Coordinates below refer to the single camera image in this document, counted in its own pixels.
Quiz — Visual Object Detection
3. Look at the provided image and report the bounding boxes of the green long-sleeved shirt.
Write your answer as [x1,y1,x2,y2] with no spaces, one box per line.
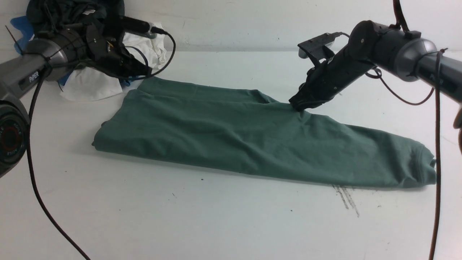
[92,78,437,188]

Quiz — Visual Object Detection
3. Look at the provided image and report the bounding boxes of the white garment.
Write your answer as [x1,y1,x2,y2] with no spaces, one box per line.
[59,32,168,101]

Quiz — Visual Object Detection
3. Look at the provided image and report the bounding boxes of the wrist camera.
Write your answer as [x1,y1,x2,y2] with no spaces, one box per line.
[297,32,350,67]
[105,16,168,39]

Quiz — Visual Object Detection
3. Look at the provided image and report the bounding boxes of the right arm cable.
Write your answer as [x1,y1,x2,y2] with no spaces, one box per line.
[365,0,448,260]

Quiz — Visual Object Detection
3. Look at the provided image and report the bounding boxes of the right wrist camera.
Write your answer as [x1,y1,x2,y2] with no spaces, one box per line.
[297,32,350,67]

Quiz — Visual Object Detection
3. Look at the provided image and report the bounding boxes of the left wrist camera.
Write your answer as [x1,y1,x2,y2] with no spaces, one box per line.
[105,16,168,39]

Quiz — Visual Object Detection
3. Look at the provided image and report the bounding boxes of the blue garment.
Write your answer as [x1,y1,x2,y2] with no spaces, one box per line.
[10,16,133,87]

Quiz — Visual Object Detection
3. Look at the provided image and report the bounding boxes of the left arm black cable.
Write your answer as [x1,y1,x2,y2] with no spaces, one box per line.
[25,29,176,260]

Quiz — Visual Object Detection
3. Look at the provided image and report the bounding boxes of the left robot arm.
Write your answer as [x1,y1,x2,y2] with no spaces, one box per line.
[0,16,158,176]

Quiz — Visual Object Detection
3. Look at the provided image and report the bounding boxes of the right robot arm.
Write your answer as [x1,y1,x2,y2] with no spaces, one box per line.
[289,20,462,146]

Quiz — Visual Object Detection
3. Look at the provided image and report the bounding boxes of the dark green-black garment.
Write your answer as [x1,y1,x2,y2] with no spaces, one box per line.
[26,0,125,39]

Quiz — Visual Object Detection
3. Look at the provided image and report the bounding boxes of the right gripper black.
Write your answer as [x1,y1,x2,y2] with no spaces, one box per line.
[289,58,358,111]

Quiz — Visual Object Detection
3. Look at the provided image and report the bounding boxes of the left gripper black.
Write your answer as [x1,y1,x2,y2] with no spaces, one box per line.
[92,36,152,78]

